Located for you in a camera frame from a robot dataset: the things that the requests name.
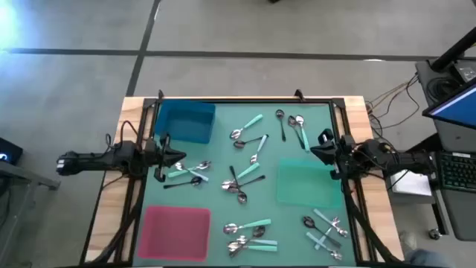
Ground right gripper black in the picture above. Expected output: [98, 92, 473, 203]
[310, 128, 355, 182]

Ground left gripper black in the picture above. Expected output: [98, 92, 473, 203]
[144, 133, 187, 183]

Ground teal plastic bin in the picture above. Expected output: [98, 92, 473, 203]
[276, 158, 344, 209]

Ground blue plastic bin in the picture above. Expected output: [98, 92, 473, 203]
[153, 99, 216, 145]

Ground pink plastic bin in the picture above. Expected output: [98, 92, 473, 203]
[137, 205, 212, 262]

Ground scattered spoons on mat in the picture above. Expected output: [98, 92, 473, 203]
[132, 100, 358, 267]

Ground white paper sheet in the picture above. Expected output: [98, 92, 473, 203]
[388, 169, 433, 197]

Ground black stand bar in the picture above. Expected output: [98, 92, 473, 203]
[405, 133, 444, 154]

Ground person's shoe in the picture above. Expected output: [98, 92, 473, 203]
[399, 230, 420, 252]

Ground gray equipment cart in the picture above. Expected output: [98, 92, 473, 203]
[415, 59, 476, 242]

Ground backlit black keyboard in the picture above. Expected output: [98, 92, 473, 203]
[435, 150, 476, 194]

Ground computer monitor blue screen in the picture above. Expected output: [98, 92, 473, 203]
[422, 76, 476, 130]

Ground person's leg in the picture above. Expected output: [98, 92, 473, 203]
[404, 248, 454, 268]

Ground gray metal stand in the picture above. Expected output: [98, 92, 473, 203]
[0, 159, 62, 267]

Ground black power adapter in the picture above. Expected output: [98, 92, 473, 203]
[454, 59, 476, 83]

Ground black monitor pole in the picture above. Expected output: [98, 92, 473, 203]
[430, 25, 476, 72]

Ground black device blue light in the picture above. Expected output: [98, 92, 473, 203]
[0, 136, 24, 167]

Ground black metal table frame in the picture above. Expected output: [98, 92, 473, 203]
[80, 97, 406, 268]

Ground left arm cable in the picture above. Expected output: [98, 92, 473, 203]
[105, 120, 146, 150]

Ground orange cable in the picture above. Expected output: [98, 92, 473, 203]
[366, 80, 419, 112]

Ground coiled black cable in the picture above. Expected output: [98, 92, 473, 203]
[425, 75, 454, 98]

